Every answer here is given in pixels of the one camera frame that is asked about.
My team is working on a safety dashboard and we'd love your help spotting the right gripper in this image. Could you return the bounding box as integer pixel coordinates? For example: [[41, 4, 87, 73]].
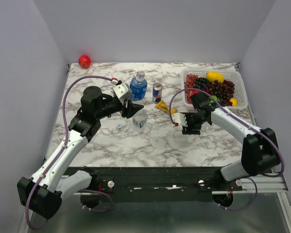
[[181, 112, 207, 135]]

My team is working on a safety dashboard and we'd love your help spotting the blue label plastic bottle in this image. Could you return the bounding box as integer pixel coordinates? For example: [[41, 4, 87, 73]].
[[129, 71, 147, 101]]

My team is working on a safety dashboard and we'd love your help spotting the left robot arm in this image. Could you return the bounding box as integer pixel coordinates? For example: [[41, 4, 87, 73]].
[[17, 83, 143, 219]]

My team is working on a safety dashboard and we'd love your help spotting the small clear labelled bottle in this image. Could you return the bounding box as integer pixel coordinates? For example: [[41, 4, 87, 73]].
[[132, 109, 147, 133]]

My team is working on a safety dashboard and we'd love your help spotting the red dragon fruit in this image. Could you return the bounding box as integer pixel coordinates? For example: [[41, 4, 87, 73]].
[[187, 90, 195, 104]]

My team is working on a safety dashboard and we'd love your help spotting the yellow snack packet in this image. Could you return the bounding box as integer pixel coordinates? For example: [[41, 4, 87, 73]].
[[155, 100, 178, 114]]

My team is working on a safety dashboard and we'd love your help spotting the right blue energy drink can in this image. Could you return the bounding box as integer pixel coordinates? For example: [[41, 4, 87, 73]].
[[152, 82, 162, 104]]

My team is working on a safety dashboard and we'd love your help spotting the black grape bunch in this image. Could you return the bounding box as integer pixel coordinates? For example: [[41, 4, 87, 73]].
[[194, 77, 212, 93]]

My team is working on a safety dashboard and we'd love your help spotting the red grape bunch left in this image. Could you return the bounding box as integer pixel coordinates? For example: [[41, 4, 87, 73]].
[[184, 74, 198, 88]]

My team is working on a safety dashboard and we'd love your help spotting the dark red grape bunch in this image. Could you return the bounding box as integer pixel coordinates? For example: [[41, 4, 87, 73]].
[[210, 80, 235, 106]]

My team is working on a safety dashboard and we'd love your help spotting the small yellow lemon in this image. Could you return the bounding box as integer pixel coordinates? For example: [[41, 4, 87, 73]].
[[229, 98, 238, 106]]

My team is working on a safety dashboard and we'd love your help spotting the yellow mango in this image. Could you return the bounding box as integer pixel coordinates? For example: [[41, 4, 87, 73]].
[[206, 71, 225, 83]]

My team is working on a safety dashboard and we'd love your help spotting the white plastic basket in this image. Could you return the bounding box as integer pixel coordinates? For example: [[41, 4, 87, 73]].
[[180, 68, 248, 110]]

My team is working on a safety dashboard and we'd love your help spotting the red apple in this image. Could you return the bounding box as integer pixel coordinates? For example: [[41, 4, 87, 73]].
[[78, 55, 92, 69]]

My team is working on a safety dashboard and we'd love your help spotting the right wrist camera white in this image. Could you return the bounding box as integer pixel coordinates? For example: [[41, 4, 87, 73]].
[[171, 113, 187, 127]]

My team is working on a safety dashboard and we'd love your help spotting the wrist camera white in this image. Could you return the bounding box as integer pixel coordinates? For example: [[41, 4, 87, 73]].
[[113, 83, 132, 100], [171, 113, 187, 127]]

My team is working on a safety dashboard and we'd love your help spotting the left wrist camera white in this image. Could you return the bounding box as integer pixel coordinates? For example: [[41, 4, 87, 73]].
[[113, 83, 132, 100]]

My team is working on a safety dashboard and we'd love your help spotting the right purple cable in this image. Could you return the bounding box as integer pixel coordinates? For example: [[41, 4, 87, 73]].
[[168, 88, 286, 211]]

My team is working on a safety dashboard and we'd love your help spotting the purple cable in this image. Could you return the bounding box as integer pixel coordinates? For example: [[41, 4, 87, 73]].
[[24, 75, 118, 230], [168, 88, 286, 211]]

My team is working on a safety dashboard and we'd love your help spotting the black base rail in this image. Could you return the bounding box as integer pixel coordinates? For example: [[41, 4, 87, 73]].
[[70, 166, 248, 203]]

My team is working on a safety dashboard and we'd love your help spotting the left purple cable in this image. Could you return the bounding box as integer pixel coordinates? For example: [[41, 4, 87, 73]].
[[24, 75, 118, 230]]

